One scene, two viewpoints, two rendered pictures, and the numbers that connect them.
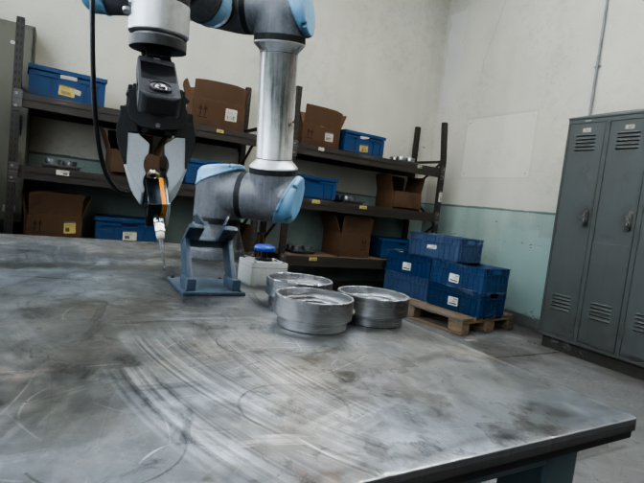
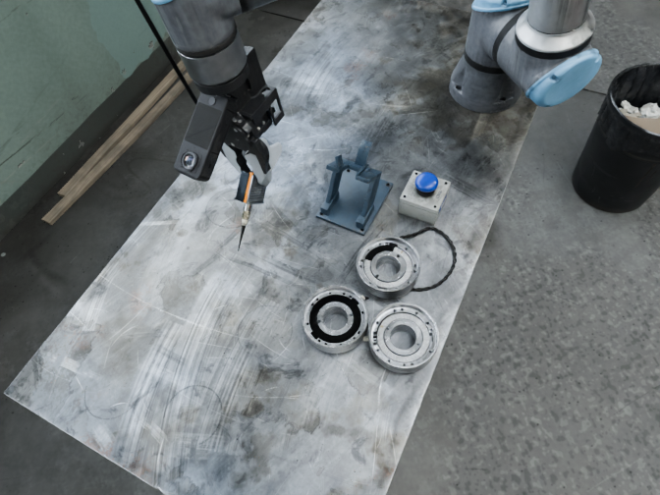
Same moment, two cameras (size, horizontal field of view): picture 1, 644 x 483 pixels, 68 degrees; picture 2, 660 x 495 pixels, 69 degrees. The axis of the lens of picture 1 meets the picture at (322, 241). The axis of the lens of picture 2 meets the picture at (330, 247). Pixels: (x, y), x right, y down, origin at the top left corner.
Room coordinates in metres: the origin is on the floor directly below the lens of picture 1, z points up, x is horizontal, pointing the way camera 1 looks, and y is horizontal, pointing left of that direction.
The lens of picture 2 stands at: (0.50, -0.26, 1.53)
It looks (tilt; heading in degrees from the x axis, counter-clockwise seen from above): 59 degrees down; 63
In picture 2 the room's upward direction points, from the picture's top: 8 degrees counter-clockwise
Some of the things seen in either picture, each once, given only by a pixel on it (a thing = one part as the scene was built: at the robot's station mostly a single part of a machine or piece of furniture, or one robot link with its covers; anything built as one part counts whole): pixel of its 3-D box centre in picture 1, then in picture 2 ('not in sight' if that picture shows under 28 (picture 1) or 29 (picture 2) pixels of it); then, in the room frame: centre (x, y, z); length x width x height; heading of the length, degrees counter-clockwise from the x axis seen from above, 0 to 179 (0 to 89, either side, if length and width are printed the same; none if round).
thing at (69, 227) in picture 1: (55, 216); not in sight; (3.71, 2.09, 0.64); 0.49 x 0.40 x 0.37; 125
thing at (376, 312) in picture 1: (372, 306); (403, 338); (0.69, -0.08, 0.82); 0.10 x 0.10 x 0.04
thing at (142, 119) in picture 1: (156, 88); (237, 100); (0.65, 0.24, 1.09); 0.09 x 0.08 x 0.12; 25
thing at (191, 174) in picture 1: (209, 174); not in sight; (4.33, 1.07, 1.11); 0.52 x 0.38 x 0.22; 120
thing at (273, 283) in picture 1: (298, 290); (387, 268); (0.75, 0.03, 0.82); 0.10 x 0.10 x 0.04
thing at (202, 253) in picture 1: (215, 237); (489, 69); (1.19, 0.27, 0.85); 0.15 x 0.15 x 0.10
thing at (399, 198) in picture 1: (398, 192); not in sight; (5.38, -0.79, 1.19); 0.45 x 0.40 x 0.37; 115
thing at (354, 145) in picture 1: (354, 145); not in sight; (5.08, -0.23, 1.61); 0.52 x 0.38 x 0.22; 123
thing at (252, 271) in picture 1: (261, 270); (425, 194); (0.89, 0.11, 0.82); 0.08 x 0.07 x 0.05; 30
